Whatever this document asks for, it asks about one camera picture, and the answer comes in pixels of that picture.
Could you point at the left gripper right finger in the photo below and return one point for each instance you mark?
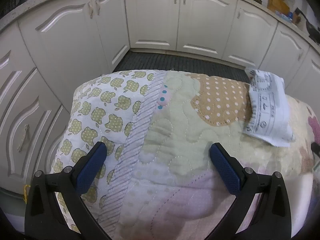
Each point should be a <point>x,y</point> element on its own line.
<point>271,219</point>

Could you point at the patchwork quilt table cover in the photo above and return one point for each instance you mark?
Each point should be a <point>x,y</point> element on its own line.
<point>157,181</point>

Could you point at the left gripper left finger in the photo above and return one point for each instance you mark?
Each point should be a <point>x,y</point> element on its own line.
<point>43,217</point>

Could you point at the white printed paper wrapper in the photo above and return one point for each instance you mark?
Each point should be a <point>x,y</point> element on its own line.
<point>270,116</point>

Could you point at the wooden cutting board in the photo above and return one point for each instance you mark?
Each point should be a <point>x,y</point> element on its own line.
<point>279,6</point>

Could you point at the white kitchen cabinets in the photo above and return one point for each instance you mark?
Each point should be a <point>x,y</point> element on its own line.
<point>50,47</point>

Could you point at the black ribbed floor mat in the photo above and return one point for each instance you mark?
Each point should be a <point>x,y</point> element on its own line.
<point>143,61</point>

